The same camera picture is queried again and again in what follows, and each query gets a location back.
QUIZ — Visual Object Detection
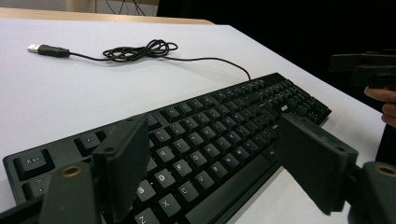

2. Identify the black keyboard cable with plug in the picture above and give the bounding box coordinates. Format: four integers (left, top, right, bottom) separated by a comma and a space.
26, 38, 252, 81

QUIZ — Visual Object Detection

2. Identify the black computer keyboard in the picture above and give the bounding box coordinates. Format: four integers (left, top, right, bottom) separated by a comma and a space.
2, 72, 332, 224

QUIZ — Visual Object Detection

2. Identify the bundle of black floor cables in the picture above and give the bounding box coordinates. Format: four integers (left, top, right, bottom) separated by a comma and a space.
104, 0, 148, 17

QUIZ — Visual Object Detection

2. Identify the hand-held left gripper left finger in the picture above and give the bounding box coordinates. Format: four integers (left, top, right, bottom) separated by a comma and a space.
91, 114, 151, 224

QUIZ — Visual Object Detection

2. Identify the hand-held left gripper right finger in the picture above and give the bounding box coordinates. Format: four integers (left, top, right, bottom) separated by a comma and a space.
277, 112, 360, 216

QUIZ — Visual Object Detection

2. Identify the light wooden table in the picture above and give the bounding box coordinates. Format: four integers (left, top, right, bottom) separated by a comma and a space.
0, 7, 216, 26

